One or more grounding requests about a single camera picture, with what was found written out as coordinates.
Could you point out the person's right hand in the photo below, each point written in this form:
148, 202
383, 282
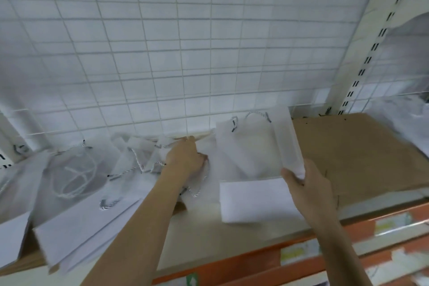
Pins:
313, 190

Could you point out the person's left hand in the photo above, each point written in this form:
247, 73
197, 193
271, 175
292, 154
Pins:
183, 159

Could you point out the person's right thumb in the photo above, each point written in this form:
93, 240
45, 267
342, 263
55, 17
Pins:
290, 177

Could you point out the person's left fingers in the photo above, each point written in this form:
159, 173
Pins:
197, 161

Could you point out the white paper bag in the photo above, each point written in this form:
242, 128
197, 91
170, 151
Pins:
254, 200
254, 145

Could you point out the person's right forearm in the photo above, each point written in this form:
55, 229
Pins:
338, 252

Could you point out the person's left forearm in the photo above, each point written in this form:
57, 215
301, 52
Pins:
134, 232

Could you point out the flat folded white paper bag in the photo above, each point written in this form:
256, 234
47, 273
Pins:
254, 200

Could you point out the brown shelf board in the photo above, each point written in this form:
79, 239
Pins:
355, 155

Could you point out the orange shelf beam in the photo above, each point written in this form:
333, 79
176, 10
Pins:
295, 249

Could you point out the white and yellow shelf label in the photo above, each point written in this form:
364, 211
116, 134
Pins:
298, 252
392, 223

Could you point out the green and white shelf label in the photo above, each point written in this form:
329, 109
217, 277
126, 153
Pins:
191, 279

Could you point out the pile of white paper bags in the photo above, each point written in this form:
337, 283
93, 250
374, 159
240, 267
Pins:
67, 202

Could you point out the white slotted shelf upright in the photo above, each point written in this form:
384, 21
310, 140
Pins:
372, 37
15, 141

